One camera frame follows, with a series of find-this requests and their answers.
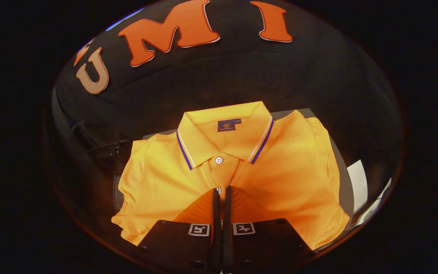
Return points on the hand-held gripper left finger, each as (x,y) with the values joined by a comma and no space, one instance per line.
(216,228)

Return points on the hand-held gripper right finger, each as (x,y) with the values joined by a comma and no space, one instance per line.
(227,228)

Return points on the yellow polo shirt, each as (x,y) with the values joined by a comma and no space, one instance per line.
(287,179)

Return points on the grey cabinet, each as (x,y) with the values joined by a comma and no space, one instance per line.
(345,190)

